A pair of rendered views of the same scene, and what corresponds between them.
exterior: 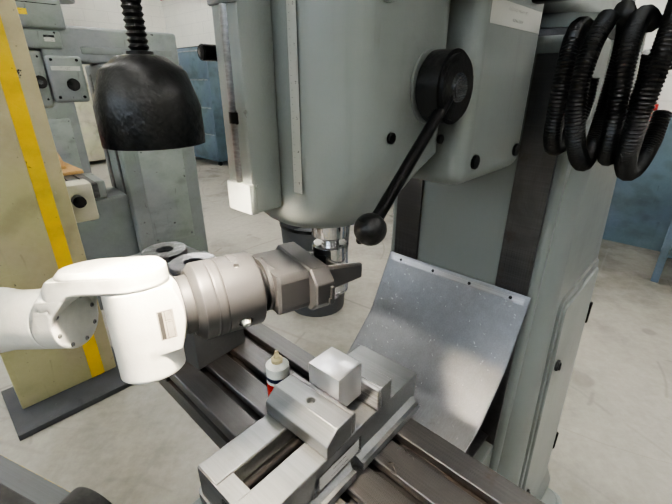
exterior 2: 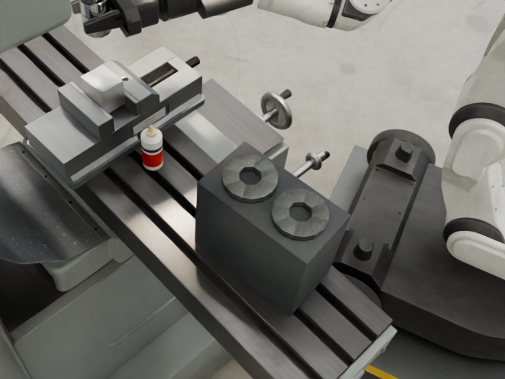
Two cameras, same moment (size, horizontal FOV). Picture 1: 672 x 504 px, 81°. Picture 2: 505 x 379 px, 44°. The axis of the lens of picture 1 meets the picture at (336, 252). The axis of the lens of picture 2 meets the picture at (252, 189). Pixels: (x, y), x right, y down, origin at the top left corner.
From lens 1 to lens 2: 1.40 m
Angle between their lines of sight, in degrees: 103
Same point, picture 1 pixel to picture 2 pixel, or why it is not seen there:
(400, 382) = (43, 119)
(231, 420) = (193, 149)
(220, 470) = (187, 71)
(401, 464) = not seen: hidden behind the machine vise
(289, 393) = (140, 85)
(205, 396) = not seen: hidden behind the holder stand
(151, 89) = not seen: outside the picture
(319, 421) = (121, 67)
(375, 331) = (27, 247)
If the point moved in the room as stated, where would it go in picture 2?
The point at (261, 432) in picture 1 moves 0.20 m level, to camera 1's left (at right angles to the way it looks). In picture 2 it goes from (163, 89) to (261, 99)
